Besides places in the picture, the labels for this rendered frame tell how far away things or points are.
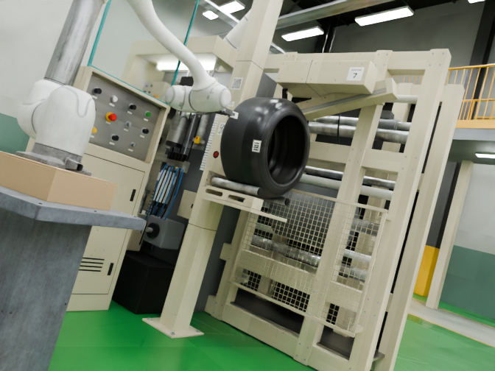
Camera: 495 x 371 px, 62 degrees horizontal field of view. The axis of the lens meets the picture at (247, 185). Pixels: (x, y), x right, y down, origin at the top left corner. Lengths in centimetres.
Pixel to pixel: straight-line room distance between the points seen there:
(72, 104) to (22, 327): 71
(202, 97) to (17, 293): 93
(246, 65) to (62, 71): 122
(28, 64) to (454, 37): 1109
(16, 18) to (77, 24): 945
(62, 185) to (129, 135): 117
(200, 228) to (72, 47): 122
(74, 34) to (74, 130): 42
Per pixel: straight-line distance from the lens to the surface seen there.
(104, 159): 235
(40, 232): 140
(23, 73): 1102
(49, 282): 150
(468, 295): 1113
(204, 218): 241
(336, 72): 254
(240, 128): 215
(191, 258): 245
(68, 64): 170
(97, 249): 245
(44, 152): 146
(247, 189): 216
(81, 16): 175
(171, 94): 176
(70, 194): 139
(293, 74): 268
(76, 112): 147
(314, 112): 266
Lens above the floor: 78
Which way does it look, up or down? 4 degrees up
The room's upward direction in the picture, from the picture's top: 16 degrees clockwise
